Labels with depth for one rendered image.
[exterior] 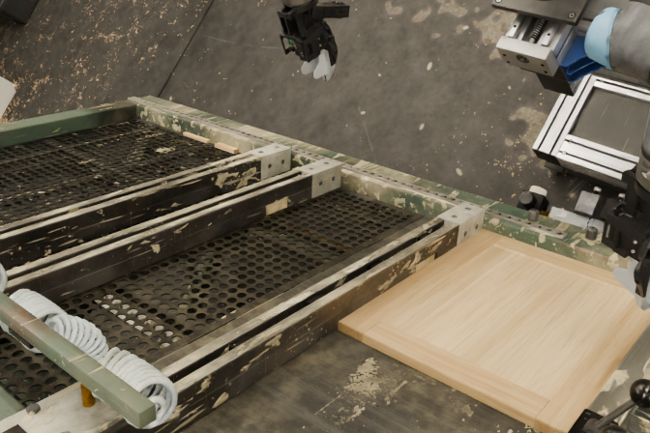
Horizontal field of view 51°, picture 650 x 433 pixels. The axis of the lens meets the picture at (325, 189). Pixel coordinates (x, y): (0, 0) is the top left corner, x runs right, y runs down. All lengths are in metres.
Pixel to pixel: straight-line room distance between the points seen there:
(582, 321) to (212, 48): 2.87
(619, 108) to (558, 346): 1.33
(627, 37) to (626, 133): 1.48
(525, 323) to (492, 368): 0.17
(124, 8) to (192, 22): 0.67
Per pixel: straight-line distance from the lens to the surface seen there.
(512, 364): 1.22
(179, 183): 1.73
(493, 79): 2.90
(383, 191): 1.82
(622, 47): 0.98
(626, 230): 0.97
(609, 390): 1.18
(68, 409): 0.96
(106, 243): 1.45
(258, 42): 3.65
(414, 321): 1.29
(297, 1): 1.36
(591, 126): 2.48
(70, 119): 2.41
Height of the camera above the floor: 2.44
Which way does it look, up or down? 54 degrees down
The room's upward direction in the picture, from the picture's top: 56 degrees counter-clockwise
